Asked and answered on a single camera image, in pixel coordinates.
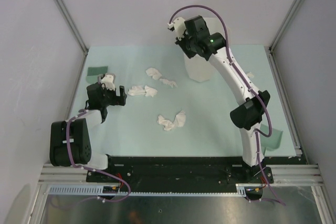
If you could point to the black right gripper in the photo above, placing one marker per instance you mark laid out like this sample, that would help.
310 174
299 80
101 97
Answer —
180 43

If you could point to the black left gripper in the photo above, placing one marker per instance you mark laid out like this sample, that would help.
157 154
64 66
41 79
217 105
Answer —
117 100

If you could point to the white plastic waste bin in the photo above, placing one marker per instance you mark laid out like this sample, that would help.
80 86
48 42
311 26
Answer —
198 69

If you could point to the green hand brush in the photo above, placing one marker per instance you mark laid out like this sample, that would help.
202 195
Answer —
94 72

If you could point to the green dustpan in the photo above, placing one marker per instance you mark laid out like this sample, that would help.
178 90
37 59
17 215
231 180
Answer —
270 146

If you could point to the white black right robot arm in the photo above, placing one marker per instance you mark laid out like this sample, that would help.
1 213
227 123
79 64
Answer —
251 101

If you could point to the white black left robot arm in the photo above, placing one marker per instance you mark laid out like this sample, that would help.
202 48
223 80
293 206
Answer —
70 141

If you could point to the small crumpled white paper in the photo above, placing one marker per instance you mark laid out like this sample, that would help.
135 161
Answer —
170 83

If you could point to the crumpled white paper middle left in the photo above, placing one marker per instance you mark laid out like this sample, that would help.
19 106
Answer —
144 91

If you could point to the crumpled white paper far centre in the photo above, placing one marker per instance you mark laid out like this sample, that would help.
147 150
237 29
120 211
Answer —
153 73

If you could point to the crumpled white paper near front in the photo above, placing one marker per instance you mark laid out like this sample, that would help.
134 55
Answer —
168 125

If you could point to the crumpled white paper right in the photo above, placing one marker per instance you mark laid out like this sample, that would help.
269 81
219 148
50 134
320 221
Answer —
250 75

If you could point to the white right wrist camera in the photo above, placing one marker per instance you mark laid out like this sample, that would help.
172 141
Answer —
178 26

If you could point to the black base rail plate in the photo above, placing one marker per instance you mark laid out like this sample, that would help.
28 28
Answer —
186 186

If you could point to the right aluminium side rail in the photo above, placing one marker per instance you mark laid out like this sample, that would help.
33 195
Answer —
284 102

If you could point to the left aluminium corner post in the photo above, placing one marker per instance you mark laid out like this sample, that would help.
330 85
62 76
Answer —
71 25

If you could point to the aluminium corner post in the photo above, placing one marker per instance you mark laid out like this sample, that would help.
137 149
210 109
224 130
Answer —
71 25
290 15

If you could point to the right aluminium corner post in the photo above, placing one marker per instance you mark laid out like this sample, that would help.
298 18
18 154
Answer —
290 15

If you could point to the aluminium frame crossbar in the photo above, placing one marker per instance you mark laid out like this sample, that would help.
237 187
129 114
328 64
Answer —
280 175

